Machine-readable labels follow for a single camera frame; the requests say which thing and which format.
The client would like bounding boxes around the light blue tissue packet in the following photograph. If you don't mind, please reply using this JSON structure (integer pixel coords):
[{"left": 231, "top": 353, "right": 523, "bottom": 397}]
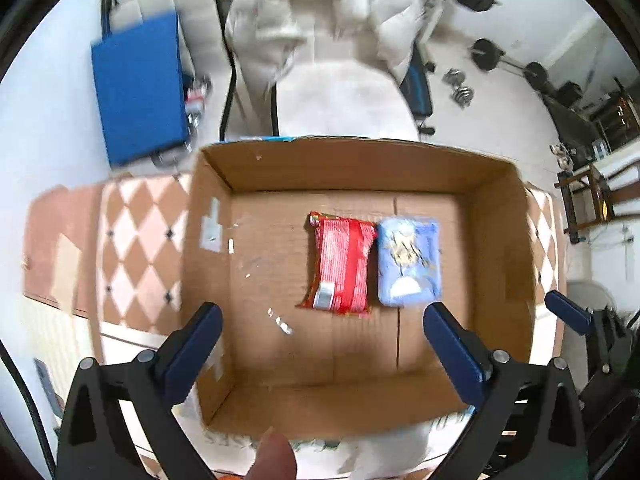
[{"left": 378, "top": 216, "right": 442, "bottom": 308}]

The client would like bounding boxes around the black barbell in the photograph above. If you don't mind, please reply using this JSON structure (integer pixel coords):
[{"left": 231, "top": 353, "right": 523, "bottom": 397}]
[{"left": 469, "top": 38, "right": 548, "bottom": 91}]

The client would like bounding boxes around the dark wooden shelf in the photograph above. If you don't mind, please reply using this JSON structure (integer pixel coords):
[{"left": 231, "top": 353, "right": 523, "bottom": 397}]
[{"left": 554, "top": 159, "right": 639, "bottom": 245}]

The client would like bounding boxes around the chrome dumbbell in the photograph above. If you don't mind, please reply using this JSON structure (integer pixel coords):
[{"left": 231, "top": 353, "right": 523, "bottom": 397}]
[{"left": 442, "top": 68, "right": 474, "bottom": 108}]

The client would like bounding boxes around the operator thumb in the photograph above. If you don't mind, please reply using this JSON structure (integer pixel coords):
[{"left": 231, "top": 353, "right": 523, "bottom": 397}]
[{"left": 245, "top": 428, "right": 297, "bottom": 480}]

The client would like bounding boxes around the white armchair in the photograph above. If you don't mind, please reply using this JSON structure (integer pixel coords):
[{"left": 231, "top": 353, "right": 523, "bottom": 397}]
[{"left": 223, "top": 0, "right": 442, "bottom": 142}]

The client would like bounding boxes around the open cardboard box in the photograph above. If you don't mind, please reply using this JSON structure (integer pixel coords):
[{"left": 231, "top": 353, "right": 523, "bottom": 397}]
[{"left": 181, "top": 138, "right": 535, "bottom": 439}]

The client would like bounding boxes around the red mesh packet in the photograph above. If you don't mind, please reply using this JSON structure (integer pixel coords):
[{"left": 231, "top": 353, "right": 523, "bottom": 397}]
[{"left": 297, "top": 211, "right": 378, "bottom": 318}]

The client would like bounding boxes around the white puffer jacket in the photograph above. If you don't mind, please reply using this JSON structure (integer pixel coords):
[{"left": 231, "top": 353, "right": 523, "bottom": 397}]
[{"left": 349, "top": 0, "right": 452, "bottom": 82}]

